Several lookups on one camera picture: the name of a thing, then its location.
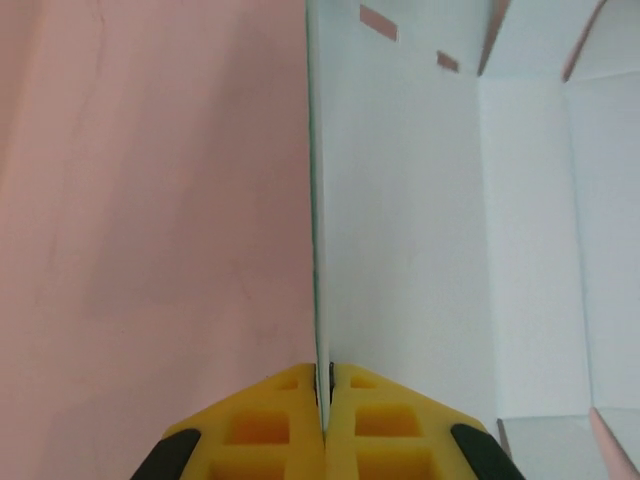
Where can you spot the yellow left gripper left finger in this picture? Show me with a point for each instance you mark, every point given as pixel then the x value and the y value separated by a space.
pixel 260 425

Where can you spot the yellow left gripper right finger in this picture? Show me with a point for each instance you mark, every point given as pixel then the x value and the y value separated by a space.
pixel 390 425

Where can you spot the light teal cloth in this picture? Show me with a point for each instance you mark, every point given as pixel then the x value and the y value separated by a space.
pixel 425 200

